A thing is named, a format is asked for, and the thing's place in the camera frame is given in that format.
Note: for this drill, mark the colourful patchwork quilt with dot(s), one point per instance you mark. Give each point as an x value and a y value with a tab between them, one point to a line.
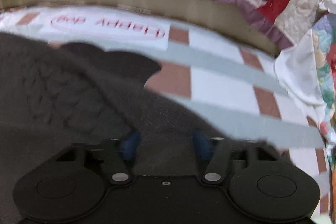
323	34

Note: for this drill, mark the white cloth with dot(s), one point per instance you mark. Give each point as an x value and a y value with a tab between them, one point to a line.
295	67

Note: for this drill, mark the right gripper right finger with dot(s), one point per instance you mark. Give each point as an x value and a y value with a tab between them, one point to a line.
212	156

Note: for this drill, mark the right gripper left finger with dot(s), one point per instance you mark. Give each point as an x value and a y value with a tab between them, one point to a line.
120	157

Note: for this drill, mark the dark grey knit sweater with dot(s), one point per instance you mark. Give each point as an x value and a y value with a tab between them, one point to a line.
57	112

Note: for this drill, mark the checked white pink bedsheet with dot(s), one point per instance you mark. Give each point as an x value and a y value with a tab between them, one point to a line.
233	87

